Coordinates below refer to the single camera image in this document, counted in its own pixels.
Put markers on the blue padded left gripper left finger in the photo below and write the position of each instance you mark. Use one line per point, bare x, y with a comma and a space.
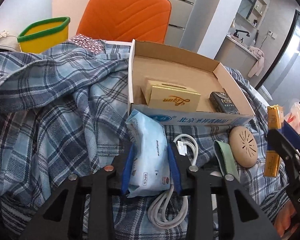
127, 169

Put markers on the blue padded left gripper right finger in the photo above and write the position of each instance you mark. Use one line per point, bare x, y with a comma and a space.
173, 156

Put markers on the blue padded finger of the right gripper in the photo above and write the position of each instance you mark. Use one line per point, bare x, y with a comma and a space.
292, 135

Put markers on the light blue wipes pack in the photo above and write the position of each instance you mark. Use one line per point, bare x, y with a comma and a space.
150, 172

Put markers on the gold and blue packet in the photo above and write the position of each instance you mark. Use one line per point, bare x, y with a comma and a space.
275, 125

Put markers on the beige round perforated disc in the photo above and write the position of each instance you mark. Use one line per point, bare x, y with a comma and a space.
243, 146

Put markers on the gold and red carton box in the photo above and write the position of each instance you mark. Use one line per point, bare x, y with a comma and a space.
169, 96

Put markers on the black small packet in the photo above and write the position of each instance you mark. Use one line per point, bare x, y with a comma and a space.
222, 103

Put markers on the right hand of person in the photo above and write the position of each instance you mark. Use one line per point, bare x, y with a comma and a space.
283, 219

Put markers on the pink towel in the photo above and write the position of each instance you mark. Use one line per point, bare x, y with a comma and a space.
259, 65

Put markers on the open cardboard box tray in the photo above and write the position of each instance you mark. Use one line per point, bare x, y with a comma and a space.
155, 61

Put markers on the blue plaid blanket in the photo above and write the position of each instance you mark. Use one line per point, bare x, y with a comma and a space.
64, 111

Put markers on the bathroom vanity cabinet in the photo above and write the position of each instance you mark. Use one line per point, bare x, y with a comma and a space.
234, 55

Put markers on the black faucet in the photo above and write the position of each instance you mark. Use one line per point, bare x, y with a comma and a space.
237, 31

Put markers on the red white patterned cloth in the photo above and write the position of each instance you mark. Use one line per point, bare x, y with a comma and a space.
96, 46

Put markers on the orange quilted chair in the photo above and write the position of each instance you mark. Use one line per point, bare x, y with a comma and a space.
126, 20

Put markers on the yellow bin with green rim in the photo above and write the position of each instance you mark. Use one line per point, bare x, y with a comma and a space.
42, 35

